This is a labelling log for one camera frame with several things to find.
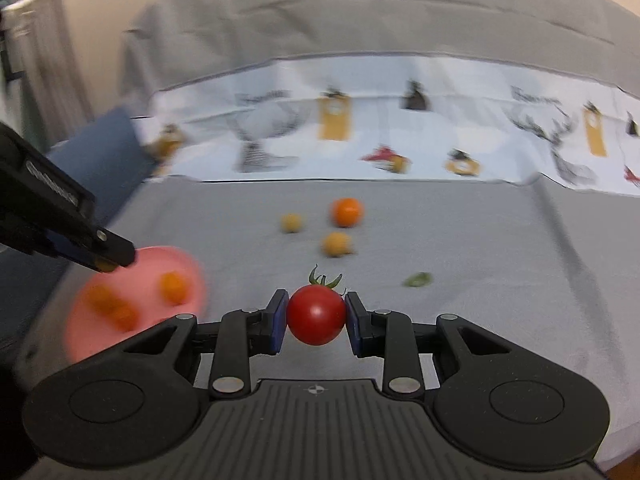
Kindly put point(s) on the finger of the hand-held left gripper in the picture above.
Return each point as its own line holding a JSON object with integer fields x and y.
{"x": 117, "y": 252}

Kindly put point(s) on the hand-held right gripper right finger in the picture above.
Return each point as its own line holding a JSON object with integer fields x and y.
{"x": 354, "y": 327}

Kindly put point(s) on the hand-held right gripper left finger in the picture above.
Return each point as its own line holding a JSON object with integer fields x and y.
{"x": 278, "y": 321}

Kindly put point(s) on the green jujube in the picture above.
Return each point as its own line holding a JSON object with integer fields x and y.
{"x": 336, "y": 244}
{"x": 291, "y": 223}
{"x": 106, "y": 266}

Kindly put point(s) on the pink plate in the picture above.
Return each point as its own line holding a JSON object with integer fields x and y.
{"x": 145, "y": 270}

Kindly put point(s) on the red cherry tomato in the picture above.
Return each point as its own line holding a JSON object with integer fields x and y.
{"x": 316, "y": 315}

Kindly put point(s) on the small orange citrus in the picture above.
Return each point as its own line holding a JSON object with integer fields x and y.
{"x": 346, "y": 211}
{"x": 98, "y": 296}
{"x": 173, "y": 287}
{"x": 123, "y": 317}

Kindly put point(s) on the small green leaf piece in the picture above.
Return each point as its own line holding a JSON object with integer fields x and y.
{"x": 417, "y": 279}

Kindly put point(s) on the grey curtain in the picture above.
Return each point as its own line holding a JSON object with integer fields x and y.
{"x": 45, "y": 60}

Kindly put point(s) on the grey bed sheet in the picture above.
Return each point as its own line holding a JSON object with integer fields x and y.
{"x": 500, "y": 260}

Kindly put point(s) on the printed white cloth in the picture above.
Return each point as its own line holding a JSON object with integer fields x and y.
{"x": 450, "y": 110}

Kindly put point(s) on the grey quilt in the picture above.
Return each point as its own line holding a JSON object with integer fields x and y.
{"x": 350, "y": 10}

